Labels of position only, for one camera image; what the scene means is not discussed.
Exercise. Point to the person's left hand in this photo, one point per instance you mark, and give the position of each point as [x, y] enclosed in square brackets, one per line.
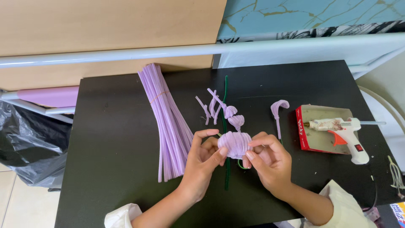
[197, 167]

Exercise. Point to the person's right hand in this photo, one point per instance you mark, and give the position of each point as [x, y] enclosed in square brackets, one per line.
[275, 167]

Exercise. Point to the purple pipe cleaner flower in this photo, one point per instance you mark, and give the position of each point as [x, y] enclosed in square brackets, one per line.
[234, 144]

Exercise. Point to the bundle of purple pipe cleaners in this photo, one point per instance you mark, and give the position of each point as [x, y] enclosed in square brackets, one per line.
[167, 126]

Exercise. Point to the red cardboard box tray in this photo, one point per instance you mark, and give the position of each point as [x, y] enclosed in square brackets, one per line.
[319, 141]

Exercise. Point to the short purple pipe cleaner piece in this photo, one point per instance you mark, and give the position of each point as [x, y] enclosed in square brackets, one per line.
[217, 114]
[213, 103]
[203, 109]

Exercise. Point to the purple hooked pipe cleaner bud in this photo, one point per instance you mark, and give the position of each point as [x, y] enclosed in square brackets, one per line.
[277, 109]

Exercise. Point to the purple pipe cleaner petal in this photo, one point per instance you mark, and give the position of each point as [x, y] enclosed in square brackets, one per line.
[237, 121]

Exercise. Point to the purple petal with straight stem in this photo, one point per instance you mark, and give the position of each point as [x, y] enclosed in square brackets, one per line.
[230, 111]

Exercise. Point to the dark green pipe cleaner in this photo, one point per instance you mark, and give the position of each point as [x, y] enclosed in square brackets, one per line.
[225, 95]

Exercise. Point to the white hot glue gun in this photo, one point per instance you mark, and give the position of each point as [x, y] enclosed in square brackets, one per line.
[346, 129]

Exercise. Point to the orange rubber band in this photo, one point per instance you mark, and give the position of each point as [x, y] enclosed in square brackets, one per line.
[159, 96]

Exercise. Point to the clear glue stick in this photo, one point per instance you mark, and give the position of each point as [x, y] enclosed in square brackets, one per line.
[373, 123]

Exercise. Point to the white round chair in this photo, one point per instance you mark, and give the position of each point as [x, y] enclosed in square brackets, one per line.
[384, 107]

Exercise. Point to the colourful snack packet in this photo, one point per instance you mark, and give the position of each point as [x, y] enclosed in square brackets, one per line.
[398, 216]

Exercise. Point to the black white patterned fabric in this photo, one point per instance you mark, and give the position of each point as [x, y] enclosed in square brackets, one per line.
[348, 30]

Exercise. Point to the blue marble pattern sheet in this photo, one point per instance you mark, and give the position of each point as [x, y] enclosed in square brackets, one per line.
[316, 12]

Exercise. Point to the black plastic bag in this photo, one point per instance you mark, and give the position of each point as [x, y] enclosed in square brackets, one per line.
[28, 142]

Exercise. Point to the brown wooden board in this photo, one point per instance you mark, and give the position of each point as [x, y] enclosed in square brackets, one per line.
[95, 25]

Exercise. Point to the white metal frame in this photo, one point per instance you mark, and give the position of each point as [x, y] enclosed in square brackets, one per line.
[133, 53]

